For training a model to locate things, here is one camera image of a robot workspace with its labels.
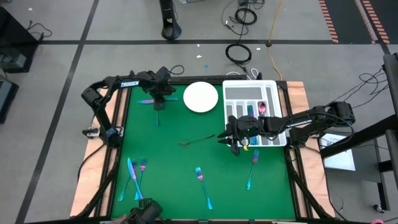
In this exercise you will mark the iridescent rainbow spoon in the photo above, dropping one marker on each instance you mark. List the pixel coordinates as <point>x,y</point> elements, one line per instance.
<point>183,143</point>
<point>262,107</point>

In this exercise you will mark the white cutlery organizer tray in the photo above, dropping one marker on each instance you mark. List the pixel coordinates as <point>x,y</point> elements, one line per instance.
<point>236,93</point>

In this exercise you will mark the black cabinet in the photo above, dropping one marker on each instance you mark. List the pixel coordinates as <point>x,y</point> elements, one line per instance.
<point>15,40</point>

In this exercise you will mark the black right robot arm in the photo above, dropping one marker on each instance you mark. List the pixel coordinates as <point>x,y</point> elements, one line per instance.
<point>298,123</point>

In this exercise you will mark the black table frame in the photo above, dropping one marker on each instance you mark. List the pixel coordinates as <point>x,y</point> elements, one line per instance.
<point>199,82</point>

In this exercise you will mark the black striped floor mat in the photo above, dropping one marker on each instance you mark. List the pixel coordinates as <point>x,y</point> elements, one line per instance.
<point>345,18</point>

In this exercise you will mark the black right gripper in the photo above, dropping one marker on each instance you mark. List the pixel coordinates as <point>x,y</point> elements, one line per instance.
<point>252,126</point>

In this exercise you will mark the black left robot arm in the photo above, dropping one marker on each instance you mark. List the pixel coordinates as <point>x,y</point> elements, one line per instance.
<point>129,84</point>

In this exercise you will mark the black boxy device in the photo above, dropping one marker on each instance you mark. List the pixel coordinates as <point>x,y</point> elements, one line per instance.
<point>146,211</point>

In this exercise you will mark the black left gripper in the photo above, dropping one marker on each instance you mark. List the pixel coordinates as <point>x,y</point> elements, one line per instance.
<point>158,84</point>

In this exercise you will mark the black equipment case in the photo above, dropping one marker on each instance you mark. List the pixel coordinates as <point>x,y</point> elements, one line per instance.
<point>7,99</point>

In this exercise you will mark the iridescent rainbow fork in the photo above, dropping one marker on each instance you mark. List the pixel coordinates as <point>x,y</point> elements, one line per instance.
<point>205,189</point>
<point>124,189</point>
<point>251,174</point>
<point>142,165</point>

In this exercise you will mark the black floor stand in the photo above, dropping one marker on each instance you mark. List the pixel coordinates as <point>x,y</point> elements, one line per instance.
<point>170,31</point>

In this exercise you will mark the white paper sheet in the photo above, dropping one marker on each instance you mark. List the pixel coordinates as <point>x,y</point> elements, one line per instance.
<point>342,158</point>

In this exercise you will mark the black metal rig stand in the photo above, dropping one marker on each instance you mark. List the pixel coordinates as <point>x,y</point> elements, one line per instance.
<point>392,93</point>

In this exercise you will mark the white round plate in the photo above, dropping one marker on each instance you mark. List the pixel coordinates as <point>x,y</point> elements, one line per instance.
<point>200,97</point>

